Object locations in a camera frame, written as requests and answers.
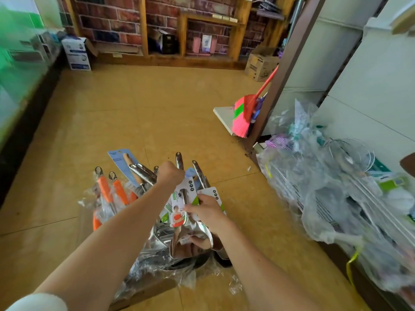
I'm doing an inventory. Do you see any large steel strainer ladle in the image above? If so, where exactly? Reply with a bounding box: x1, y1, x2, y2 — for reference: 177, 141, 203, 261
318, 139, 415, 244

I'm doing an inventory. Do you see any person's right forearm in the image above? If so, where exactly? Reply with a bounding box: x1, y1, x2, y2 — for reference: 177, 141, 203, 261
207, 223, 345, 311

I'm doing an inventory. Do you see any pile of plastic wrapped utensils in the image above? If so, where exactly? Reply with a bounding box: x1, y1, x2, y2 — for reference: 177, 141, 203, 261
256, 100, 415, 295

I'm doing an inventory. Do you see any pink green broom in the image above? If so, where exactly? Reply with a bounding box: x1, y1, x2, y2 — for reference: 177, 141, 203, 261
243, 0, 328, 153
231, 94, 259, 139

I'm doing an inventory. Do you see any blue card utensil packet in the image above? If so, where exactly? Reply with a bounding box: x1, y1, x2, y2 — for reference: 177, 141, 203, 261
107, 149, 144, 188

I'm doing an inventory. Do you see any white shirt sleeve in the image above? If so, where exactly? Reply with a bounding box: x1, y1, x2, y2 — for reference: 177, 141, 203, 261
6, 292, 69, 311

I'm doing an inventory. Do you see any person's left hand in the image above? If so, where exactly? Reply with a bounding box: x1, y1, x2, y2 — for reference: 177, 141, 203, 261
156, 160, 188, 190

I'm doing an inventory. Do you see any person's left forearm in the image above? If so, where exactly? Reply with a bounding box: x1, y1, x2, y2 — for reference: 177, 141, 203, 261
35, 181, 179, 311

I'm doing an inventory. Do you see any pile of packaged utensils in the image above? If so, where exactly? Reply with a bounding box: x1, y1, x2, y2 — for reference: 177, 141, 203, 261
78, 152, 244, 302

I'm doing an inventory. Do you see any person's right hand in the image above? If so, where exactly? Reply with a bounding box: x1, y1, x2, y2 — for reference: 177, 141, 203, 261
185, 193, 231, 236

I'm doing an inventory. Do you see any white flat board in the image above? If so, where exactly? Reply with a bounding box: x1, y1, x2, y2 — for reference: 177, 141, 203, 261
213, 105, 237, 135

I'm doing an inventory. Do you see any red plastic rod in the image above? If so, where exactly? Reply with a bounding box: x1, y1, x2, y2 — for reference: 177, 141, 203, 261
253, 64, 280, 104

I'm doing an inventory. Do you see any blue pole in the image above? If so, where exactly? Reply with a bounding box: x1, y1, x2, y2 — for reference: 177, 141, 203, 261
283, 0, 307, 46

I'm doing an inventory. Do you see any white blue printed box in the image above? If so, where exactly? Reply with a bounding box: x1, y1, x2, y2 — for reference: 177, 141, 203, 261
61, 37, 93, 72

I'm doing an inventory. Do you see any wooden bookshelf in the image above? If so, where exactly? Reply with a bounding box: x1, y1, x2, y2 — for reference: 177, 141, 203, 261
58, 0, 299, 69

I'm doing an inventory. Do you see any steel spatula with label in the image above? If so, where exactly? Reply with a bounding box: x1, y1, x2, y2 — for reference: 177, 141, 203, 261
167, 151, 198, 257

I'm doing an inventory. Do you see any small brown cardboard box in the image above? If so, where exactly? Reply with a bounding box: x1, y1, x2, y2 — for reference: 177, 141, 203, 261
245, 45, 281, 82

